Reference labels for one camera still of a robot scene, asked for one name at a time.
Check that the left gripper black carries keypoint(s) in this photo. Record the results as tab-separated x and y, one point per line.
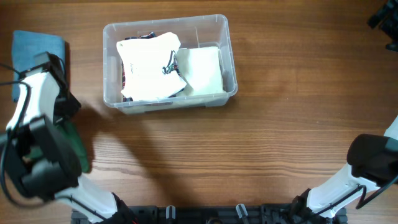
63	117

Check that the green garment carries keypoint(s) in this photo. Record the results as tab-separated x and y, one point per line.
77	146

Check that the blue towel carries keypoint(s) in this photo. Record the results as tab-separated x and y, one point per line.
29	48

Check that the white t-shirt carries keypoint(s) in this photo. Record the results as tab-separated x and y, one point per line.
146	68

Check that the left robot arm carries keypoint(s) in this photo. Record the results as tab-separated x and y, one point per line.
37	96

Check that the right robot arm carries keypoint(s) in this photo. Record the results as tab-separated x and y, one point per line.
370	169

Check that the plaid flannel shirt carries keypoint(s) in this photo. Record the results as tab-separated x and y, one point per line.
172	67

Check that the cream folded cloth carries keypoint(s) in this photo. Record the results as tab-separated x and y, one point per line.
200	68

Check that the clear plastic storage bin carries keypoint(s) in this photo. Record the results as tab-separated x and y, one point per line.
197	31

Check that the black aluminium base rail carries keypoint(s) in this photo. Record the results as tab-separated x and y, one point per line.
262	214

